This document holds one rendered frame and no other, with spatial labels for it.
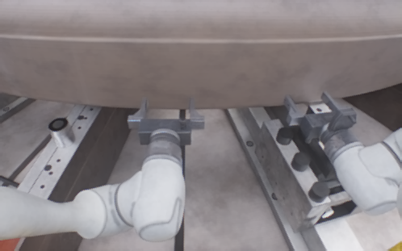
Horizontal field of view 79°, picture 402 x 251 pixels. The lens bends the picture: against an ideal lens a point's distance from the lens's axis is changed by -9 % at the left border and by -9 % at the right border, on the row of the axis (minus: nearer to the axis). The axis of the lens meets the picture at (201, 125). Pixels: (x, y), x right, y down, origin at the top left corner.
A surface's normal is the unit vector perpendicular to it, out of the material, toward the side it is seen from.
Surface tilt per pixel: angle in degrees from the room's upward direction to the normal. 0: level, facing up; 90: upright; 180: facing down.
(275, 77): 90
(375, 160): 32
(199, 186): 0
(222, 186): 0
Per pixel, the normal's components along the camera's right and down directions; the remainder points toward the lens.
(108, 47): -0.05, 0.69
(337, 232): 0.04, -0.72
